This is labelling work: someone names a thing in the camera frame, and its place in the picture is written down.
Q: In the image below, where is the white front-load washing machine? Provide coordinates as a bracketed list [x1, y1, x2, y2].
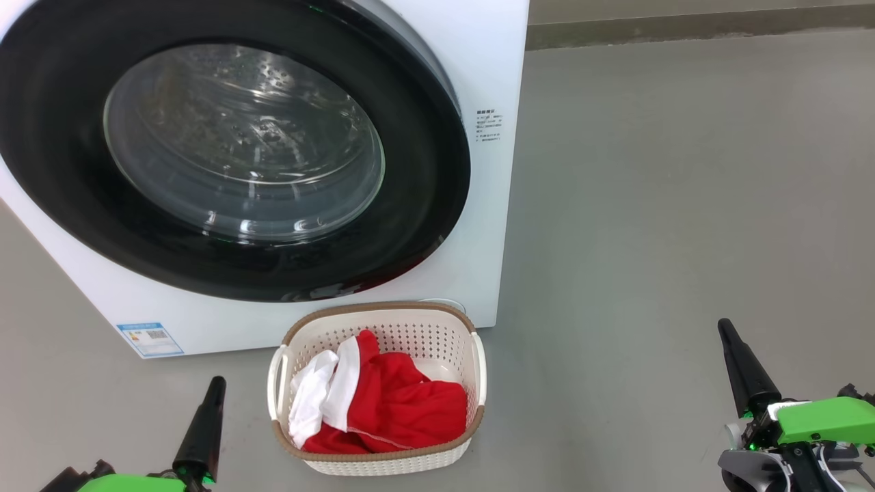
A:
[0, 0, 530, 359]

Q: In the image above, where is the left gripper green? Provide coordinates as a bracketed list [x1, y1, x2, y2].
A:
[40, 376, 227, 492]

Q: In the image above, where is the red and white garment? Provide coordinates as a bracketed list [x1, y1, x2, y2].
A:
[288, 330, 468, 454]

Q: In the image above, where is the cream laundry basket brown rim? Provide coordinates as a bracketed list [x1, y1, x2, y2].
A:
[267, 302, 487, 476]

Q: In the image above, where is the blue energy label sticker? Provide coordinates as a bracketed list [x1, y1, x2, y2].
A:
[116, 323, 185, 358]

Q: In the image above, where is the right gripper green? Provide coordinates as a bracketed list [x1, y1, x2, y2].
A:
[718, 318, 875, 492]

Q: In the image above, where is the black round glass washer door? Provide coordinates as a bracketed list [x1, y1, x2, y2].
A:
[0, 0, 472, 303]

